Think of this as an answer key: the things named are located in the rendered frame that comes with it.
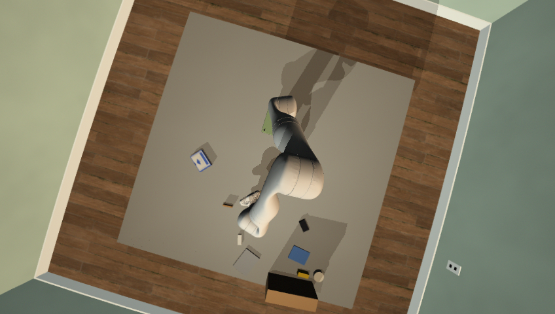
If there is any blue flat square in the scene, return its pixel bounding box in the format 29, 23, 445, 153
287, 245, 312, 266

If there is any grey flat board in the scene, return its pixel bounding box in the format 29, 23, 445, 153
232, 247, 261, 275

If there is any blue and white box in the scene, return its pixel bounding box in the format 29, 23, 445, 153
190, 149, 213, 173

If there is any beige table with dark legs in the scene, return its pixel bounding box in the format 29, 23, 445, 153
118, 11, 416, 310

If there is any large brown box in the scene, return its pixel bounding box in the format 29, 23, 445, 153
264, 271, 319, 313

